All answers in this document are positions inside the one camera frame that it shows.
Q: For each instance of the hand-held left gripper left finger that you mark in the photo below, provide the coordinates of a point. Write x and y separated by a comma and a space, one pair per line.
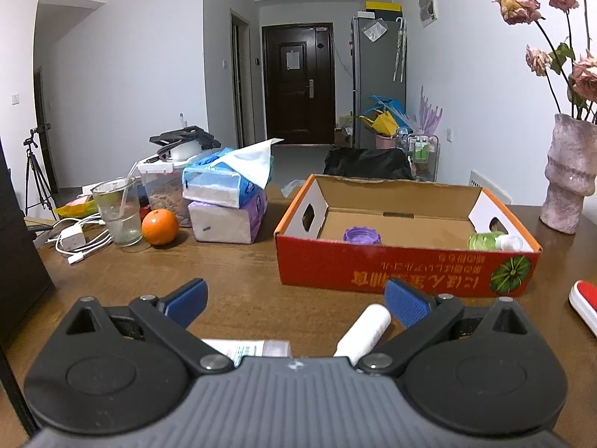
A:
189, 301

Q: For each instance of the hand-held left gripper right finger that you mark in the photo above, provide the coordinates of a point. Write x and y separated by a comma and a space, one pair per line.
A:
408, 303

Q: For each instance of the orange cardboard box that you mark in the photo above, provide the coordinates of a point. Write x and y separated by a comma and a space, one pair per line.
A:
396, 270

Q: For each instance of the white spray bottle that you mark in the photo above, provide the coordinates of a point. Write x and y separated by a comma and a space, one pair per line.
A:
366, 331

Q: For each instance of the purple bottle cap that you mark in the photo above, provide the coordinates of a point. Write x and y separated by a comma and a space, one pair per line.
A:
361, 235

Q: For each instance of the green spray bottle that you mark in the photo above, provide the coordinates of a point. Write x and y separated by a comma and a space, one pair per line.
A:
489, 241

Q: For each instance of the red and white lint brush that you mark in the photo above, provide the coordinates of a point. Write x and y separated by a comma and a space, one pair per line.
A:
585, 301

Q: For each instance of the orange fruit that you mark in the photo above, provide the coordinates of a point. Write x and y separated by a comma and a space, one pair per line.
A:
160, 227

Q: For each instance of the purple tissue pack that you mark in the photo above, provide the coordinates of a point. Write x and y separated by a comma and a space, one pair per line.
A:
224, 224

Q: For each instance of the clear glass cup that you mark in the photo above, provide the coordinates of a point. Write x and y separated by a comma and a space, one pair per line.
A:
123, 224

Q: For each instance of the clear food container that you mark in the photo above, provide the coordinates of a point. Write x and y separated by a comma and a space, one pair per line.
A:
161, 191

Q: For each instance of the blue tissue pack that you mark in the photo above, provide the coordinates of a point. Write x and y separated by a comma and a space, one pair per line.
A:
210, 184

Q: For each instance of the white power adapter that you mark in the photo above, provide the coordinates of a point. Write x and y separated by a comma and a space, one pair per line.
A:
73, 239

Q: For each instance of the white drinking straw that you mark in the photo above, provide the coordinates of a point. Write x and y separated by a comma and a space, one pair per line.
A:
129, 179

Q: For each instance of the white power strip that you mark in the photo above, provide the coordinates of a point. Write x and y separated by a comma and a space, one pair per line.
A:
95, 189

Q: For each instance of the yellow snack packet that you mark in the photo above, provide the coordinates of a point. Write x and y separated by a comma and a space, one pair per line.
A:
74, 209

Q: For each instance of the white rolling cart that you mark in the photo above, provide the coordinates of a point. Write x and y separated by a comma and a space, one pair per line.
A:
422, 154

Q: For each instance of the white pot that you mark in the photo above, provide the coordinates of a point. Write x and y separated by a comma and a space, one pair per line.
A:
184, 150

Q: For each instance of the pink bin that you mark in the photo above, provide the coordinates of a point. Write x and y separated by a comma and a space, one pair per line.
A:
386, 141

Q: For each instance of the black paper bag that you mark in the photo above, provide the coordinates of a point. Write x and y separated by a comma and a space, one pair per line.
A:
18, 252

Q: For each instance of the cardboard boxes by door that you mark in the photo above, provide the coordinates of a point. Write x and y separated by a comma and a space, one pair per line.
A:
344, 133

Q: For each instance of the blue and yellow umbrellas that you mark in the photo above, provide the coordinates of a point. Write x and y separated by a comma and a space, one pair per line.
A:
385, 119

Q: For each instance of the pink stone vase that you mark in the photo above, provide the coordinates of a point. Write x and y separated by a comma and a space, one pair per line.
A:
566, 172

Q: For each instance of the side door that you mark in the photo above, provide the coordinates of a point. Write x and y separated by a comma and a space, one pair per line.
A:
240, 84

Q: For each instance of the grey refrigerator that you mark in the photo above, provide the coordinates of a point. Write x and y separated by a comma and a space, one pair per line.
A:
375, 79

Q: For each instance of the dark entrance door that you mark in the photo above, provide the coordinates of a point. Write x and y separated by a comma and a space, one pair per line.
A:
298, 102

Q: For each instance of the folded white umbrella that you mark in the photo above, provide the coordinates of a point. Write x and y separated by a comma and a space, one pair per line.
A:
399, 51

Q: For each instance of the white paper notice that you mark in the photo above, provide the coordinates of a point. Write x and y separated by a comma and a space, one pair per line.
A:
292, 59

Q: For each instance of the yellow and black box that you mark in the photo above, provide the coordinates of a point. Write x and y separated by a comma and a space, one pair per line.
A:
385, 8

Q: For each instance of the dried pink roses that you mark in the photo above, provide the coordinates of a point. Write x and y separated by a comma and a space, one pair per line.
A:
517, 4

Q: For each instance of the white wall socket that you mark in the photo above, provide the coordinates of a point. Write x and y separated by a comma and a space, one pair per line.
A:
449, 136

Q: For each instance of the black camera tripod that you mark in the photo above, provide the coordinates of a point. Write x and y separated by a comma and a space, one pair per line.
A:
35, 168

